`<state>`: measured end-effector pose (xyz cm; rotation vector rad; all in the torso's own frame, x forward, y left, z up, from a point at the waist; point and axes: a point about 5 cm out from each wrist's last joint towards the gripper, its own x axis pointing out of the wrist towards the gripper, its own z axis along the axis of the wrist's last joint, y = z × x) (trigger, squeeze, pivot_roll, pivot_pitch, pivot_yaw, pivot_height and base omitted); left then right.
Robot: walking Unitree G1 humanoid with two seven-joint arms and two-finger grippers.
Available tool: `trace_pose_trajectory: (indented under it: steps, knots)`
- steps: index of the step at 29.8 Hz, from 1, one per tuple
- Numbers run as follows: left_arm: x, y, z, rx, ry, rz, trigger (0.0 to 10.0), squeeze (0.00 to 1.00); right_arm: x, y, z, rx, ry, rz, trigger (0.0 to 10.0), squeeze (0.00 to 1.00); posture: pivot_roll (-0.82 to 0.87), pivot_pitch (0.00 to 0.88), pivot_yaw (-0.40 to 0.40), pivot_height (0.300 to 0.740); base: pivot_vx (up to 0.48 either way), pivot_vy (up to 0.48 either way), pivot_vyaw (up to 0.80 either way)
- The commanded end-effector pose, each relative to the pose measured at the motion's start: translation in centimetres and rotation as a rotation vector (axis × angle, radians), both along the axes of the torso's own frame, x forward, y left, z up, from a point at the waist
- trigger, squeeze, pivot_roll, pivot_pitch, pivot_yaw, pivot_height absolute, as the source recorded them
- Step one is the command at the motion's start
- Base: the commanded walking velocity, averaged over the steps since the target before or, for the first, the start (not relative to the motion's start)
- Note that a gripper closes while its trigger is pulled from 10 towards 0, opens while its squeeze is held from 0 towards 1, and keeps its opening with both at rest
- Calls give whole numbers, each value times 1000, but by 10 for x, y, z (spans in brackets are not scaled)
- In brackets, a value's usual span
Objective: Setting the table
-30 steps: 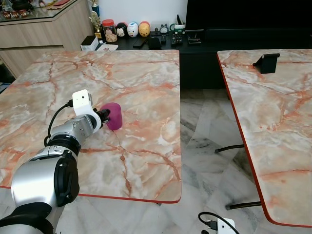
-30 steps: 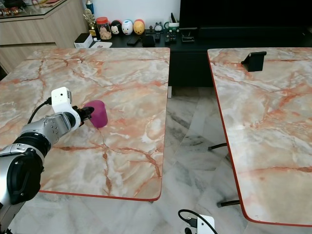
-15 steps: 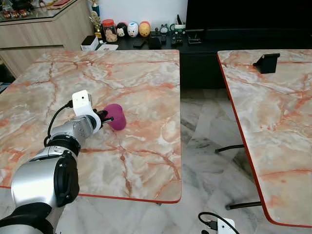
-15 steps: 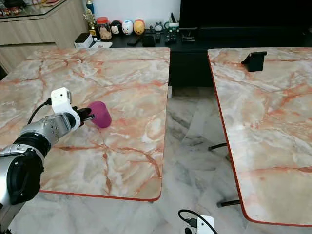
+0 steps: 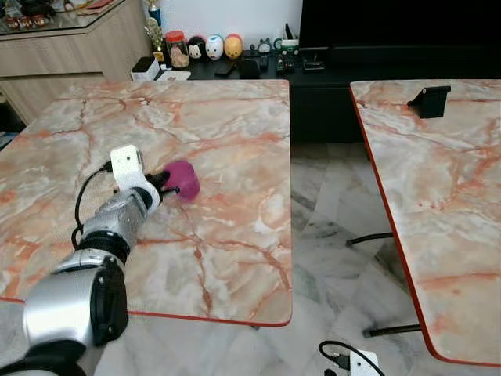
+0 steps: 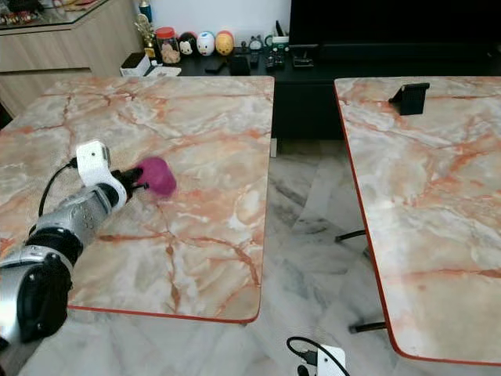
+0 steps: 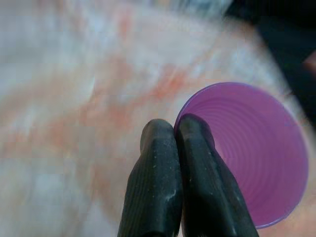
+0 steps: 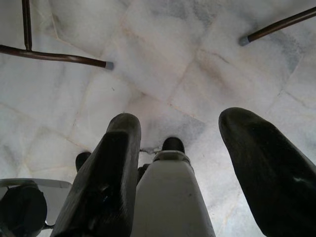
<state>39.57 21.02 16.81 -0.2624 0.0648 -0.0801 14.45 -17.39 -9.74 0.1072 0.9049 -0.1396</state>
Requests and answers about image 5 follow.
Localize purple cup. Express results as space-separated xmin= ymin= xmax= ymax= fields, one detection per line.
xmin=163 ymin=160 xmax=202 ymax=204

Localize white flat paper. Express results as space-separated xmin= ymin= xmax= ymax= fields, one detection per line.
xmin=157 ymin=69 xmax=192 ymax=82

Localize white box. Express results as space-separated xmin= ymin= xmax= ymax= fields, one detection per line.
xmin=130 ymin=56 xmax=163 ymax=82

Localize red lidded jar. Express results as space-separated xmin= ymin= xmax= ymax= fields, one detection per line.
xmin=164 ymin=31 xmax=191 ymax=70

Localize black round plush toy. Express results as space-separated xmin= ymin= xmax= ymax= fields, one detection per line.
xmin=188 ymin=36 xmax=207 ymax=62

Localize black pouch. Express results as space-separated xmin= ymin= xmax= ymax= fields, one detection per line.
xmin=238 ymin=58 xmax=261 ymax=80

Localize white round plush toy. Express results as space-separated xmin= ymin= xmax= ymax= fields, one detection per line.
xmin=206 ymin=34 xmax=226 ymax=62

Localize golden trophy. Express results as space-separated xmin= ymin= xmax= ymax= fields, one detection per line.
xmin=144 ymin=16 xmax=168 ymax=63

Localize yellow round plush toy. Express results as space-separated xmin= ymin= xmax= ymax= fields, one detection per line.
xmin=224 ymin=33 xmax=245 ymax=61

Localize wooden cabinet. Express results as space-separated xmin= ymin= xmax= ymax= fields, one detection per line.
xmin=0 ymin=0 xmax=151 ymax=126

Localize black remote control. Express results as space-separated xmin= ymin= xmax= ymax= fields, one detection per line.
xmin=274 ymin=50 xmax=289 ymax=76

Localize black table leg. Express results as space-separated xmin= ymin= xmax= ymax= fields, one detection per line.
xmin=346 ymin=232 xmax=395 ymax=247
xmin=363 ymin=323 xmax=422 ymax=338

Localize black stand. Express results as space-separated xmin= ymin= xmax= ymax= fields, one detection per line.
xmin=407 ymin=85 xmax=452 ymax=120

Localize black television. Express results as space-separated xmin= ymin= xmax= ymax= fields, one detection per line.
xmin=299 ymin=0 xmax=501 ymax=50

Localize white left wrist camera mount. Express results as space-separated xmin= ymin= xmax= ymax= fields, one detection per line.
xmin=110 ymin=145 xmax=162 ymax=209

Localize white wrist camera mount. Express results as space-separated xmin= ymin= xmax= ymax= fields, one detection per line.
xmin=348 ymin=350 xmax=381 ymax=376
xmin=110 ymin=145 xmax=162 ymax=209

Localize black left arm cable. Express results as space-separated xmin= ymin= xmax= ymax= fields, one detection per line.
xmin=72 ymin=160 xmax=115 ymax=248

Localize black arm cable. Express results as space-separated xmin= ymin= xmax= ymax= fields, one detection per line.
xmin=318 ymin=340 xmax=366 ymax=376
xmin=72 ymin=160 xmax=115 ymax=248

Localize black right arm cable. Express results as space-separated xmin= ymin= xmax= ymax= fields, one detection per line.
xmin=318 ymin=340 xmax=366 ymax=376

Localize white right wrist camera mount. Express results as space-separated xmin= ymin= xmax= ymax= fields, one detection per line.
xmin=348 ymin=350 xmax=381 ymax=376

